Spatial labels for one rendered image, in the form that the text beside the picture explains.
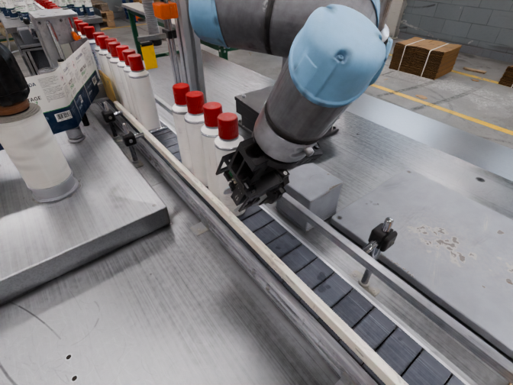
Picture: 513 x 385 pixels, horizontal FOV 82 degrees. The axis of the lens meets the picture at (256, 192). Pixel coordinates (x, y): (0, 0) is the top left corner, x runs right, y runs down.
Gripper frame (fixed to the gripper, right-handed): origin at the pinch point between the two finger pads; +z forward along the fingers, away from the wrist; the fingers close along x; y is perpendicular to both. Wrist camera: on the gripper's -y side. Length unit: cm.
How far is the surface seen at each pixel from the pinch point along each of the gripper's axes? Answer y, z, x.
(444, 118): -285, 113, -10
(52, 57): 15, 33, -75
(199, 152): 2.3, 3.4, -13.7
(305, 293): 4.8, -8.2, 18.3
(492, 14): -541, 104, -106
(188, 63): -12.1, 11.3, -43.0
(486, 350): -3.3, -21.4, 31.9
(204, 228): 6.6, 12.6, -1.3
